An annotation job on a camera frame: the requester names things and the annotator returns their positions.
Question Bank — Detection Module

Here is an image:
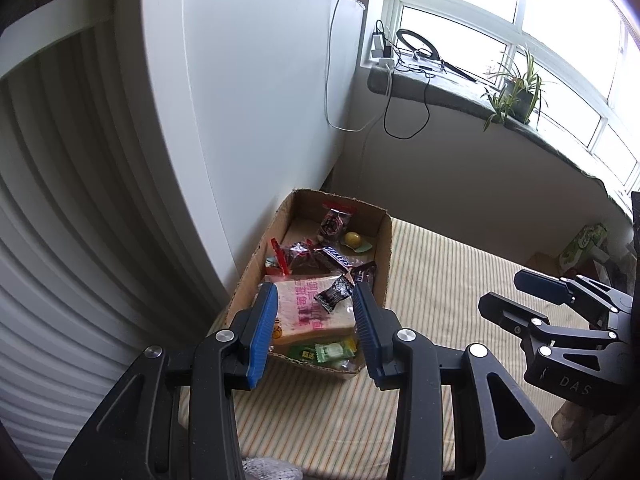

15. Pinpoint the white cable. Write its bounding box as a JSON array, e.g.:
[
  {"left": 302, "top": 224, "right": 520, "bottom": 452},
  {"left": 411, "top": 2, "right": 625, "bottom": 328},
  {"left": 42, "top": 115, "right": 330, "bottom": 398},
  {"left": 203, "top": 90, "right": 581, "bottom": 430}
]
[{"left": 324, "top": 0, "right": 381, "bottom": 133}]

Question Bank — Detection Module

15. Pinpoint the striped mattress cover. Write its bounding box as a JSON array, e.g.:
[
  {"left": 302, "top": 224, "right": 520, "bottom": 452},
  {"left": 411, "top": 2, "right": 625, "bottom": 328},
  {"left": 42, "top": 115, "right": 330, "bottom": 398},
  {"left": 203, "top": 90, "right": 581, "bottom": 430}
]
[{"left": 177, "top": 217, "right": 640, "bottom": 480}]

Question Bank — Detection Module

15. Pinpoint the dark blue-print chocolate bar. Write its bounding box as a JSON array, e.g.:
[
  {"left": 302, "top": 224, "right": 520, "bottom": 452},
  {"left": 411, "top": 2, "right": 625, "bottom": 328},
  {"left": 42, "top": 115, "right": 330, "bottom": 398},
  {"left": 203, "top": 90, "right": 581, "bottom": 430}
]
[{"left": 347, "top": 261, "right": 378, "bottom": 286}]

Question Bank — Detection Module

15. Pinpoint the pink-print bread packet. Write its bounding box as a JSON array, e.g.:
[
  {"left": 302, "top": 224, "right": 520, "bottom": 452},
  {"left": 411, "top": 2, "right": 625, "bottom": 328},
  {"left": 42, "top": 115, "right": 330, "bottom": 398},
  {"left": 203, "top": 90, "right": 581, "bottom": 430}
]
[{"left": 265, "top": 272, "right": 358, "bottom": 346}]

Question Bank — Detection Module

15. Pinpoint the white cabinet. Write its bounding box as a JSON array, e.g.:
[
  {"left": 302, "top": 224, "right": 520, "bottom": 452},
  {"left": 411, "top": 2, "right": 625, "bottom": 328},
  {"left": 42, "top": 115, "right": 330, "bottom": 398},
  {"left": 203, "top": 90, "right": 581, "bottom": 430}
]
[{"left": 115, "top": 0, "right": 368, "bottom": 311}]

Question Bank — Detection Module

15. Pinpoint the clear red date packet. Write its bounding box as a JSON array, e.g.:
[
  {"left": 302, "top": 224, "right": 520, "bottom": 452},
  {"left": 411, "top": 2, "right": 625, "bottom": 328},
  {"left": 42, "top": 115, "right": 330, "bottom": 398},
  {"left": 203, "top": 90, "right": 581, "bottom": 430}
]
[
  {"left": 318, "top": 202, "right": 358, "bottom": 241},
  {"left": 270, "top": 238, "right": 326, "bottom": 276}
]

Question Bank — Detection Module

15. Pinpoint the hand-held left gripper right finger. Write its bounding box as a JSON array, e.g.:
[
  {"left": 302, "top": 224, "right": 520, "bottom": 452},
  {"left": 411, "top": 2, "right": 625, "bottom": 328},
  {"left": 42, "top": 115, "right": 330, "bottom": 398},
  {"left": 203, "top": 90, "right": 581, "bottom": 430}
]
[{"left": 351, "top": 282, "right": 576, "bottom": 480}]

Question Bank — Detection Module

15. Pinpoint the green snack packet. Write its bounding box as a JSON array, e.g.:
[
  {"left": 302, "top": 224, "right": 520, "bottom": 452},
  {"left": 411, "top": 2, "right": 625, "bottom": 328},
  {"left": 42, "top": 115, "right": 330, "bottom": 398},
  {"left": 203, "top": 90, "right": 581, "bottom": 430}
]
[{"left": 300, "top": 337, "right": 358, "bottom": 368}]

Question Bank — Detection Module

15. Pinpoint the brown cardboard box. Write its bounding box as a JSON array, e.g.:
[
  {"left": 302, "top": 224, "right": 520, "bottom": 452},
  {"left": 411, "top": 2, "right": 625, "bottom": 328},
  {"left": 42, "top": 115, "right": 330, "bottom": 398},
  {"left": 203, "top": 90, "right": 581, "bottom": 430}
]
[{"left": 222, "top": 188, "right": 394, "bottom": 383}]

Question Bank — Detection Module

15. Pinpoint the yellow green candy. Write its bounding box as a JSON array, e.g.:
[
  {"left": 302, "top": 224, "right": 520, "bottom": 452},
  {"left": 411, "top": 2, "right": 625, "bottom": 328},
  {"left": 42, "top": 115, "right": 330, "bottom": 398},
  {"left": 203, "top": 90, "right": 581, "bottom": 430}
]
[{"left": 340, "top": 230, "right": 373, "bottom": 253}]

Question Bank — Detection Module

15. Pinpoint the brown chocolate bar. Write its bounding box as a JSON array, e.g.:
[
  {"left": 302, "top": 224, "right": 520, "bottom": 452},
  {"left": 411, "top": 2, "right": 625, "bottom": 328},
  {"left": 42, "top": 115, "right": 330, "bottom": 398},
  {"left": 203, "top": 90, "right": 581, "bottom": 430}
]
[{"left": 320, "top": 245, "right": 353, "bottom": 271}]

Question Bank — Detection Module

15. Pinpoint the small black candy packet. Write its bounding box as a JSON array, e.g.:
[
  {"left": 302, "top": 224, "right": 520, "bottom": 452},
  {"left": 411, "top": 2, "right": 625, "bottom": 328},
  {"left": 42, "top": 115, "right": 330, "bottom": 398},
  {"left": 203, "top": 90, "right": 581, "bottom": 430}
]
[{"left": 313, "top": 275, "right": 357, "bottom": 314}]

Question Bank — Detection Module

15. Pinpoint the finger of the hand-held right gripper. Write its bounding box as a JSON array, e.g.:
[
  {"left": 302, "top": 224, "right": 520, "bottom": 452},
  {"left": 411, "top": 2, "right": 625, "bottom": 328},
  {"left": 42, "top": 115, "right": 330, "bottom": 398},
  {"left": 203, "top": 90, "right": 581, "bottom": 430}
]
[
  {"left": 514, "top": 268, "right": 626, "bottom": 323},
  {"left": 478, "top": 291, "right": 626, "bottom": 361}
]

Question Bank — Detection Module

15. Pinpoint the white power strip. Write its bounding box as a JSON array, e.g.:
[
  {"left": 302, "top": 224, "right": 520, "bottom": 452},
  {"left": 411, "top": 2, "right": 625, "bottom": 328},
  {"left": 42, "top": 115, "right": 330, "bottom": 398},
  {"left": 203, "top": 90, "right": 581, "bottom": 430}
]
[{"left": 370, "top": 32, "right": 396, "bottom": 68}]

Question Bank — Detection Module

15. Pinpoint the potted spider plant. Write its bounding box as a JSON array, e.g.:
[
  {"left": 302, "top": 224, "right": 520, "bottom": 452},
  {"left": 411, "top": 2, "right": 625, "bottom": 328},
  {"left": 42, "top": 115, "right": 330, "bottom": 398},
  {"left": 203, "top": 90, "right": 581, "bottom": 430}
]
[{"left": 482, "top": 47, "right": 556, "bottom": 131}]

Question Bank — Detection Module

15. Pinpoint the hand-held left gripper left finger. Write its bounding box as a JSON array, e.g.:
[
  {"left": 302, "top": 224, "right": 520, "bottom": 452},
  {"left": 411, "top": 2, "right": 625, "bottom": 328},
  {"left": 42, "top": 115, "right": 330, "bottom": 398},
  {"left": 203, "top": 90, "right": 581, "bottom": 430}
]
[{"left": 52, "top": 281, "right": 279, "bottom": 480}]

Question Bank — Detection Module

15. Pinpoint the green snack bag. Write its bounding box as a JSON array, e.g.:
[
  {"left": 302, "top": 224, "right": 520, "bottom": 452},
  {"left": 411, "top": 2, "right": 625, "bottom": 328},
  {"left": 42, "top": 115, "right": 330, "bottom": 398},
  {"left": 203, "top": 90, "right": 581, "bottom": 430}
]
[{"left": 557, "top": 222, "right": 608, "bottom": 273}]

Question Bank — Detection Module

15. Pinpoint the black cable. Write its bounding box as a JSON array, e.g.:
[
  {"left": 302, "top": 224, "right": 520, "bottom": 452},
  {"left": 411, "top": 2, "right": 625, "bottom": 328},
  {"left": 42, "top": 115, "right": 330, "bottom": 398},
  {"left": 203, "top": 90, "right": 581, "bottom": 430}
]
[{"left": 375, "top": 20, "right": 446, "bottom": 139}]

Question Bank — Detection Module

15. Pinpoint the white ribbed panel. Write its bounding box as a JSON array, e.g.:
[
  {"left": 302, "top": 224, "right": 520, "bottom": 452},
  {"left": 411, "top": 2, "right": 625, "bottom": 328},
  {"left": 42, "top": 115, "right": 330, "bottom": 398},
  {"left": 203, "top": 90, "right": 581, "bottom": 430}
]
[{"left": 0, "top": 25, "right": 236, "bottom": 480}]

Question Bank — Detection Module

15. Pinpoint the black ring light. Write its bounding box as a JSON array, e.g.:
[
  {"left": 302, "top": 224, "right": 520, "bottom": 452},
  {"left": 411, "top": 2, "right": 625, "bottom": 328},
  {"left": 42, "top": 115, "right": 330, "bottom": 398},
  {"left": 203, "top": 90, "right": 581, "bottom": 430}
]
[{"left": 396, "top": 28, "right": 488, "bottom": 83}]

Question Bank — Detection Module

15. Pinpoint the grey plastic wrap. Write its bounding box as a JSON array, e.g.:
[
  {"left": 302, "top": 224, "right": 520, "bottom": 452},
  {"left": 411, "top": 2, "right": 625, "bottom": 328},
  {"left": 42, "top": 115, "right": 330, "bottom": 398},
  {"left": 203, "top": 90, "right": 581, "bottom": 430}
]
[{"left": 242, "top": 455, "right": 306, "bottom": 480}]

